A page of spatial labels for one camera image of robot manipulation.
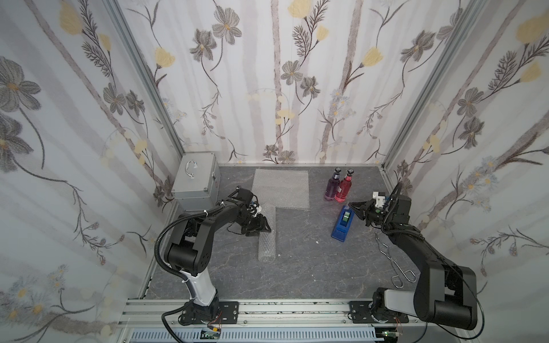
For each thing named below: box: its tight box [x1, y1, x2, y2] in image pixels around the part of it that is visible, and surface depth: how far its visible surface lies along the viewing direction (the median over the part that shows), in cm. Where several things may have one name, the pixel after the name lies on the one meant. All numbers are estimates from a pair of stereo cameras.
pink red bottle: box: [334, 167, 355, 203], surface depth 100 cm
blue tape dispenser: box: [330, 205, 356, 243], surface depth 94 cm
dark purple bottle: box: [323, 167, 342, 201], surface depth 101 cm
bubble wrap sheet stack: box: [251, 168, 311, 208], surface depth 113 cm
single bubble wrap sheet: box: [258, 202, 276, 263], surface depth 88 cm
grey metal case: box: [171, 152, 221, 211], surface depth 95 cm
